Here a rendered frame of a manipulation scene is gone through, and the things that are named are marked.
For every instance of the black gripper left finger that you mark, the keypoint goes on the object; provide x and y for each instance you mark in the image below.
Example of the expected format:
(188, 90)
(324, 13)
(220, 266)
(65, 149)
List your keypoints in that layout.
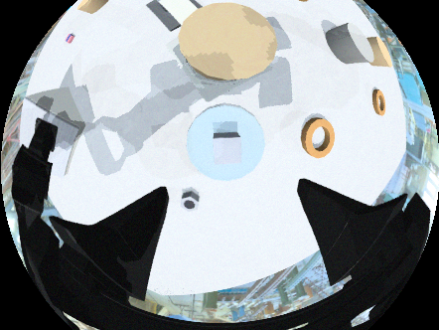
(123, 245)

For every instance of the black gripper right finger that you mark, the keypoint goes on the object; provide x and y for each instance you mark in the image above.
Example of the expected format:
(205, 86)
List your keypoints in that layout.
(345, 229)

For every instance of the grey hex nut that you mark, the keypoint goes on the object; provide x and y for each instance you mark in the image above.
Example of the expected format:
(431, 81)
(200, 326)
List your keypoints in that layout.
(189, 201)

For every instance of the grey balance beam with round pans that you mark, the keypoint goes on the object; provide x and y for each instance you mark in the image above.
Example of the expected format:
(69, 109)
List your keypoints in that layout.
(172, 13)

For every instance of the pink eraser with blue sleeve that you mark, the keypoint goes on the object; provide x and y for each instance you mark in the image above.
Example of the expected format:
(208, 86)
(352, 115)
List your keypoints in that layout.
(69, 39)

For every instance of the grey cylinder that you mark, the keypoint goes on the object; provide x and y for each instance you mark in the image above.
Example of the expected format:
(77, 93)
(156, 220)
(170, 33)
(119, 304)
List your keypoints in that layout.
(349, 44)

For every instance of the light blue round disc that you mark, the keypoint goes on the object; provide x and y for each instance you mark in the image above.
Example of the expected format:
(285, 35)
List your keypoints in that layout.
(225, 118)

